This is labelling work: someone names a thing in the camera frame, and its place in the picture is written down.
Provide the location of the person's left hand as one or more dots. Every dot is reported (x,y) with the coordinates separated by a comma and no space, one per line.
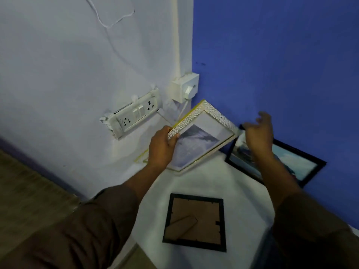
(159,149)

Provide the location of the person's right hand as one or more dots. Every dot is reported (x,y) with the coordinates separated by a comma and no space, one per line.
(259,138)

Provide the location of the person's right fingers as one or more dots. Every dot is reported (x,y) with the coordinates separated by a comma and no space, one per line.
(260,119)

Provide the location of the person's left thumb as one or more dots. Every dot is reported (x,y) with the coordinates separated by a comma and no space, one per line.
(173,139)

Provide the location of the white textured picture frame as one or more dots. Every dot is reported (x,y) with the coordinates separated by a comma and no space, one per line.
(200,140)

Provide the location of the person's left forearm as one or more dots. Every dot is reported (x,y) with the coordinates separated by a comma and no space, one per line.
(84,221)

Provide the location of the person's right forearm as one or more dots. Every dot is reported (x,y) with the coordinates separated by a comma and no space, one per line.
(303,215)

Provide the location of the black framed picture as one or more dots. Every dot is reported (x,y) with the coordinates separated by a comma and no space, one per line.
(291,162)

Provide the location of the white conduit pipe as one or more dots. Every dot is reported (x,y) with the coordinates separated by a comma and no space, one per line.
(176,36)

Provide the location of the white wall socket panel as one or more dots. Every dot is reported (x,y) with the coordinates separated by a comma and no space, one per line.
(134,113)

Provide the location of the white switch box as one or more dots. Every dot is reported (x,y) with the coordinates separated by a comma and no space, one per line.
(183,86)

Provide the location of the black frame with cardboard back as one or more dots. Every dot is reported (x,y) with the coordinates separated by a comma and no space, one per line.
(195,222)

